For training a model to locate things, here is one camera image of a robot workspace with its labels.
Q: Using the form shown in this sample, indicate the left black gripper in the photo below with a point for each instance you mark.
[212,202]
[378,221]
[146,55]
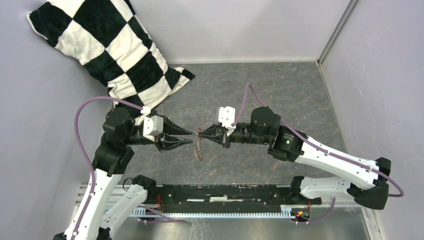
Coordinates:
[170,142]

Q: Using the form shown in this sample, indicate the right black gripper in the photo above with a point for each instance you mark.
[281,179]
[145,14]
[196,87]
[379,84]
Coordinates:
[214,132]

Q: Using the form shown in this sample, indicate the keyring loop with red tag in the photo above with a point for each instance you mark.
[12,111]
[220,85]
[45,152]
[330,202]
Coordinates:
[198,146]

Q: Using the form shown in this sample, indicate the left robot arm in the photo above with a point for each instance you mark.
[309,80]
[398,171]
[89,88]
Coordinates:
[92,221]

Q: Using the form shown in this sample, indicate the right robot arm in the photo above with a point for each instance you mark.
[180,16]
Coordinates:
[353,178]

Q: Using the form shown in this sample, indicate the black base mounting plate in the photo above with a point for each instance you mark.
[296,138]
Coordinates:
[225,199]

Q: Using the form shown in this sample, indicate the black white checkered cloth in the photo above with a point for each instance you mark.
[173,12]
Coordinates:
[110,42]

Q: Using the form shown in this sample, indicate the corner aluminium profile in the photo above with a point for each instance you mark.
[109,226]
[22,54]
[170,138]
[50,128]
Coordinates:
[350,8]

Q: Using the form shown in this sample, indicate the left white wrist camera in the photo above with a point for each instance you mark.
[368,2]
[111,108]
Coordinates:
[152,127]

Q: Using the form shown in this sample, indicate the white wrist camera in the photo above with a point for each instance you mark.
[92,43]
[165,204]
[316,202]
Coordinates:
[152,127]
[226,116]

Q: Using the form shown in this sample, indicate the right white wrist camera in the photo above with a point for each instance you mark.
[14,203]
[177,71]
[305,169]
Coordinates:
[226,116]

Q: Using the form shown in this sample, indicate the toothed cable duct strip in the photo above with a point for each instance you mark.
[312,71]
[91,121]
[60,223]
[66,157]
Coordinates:
[284,213]

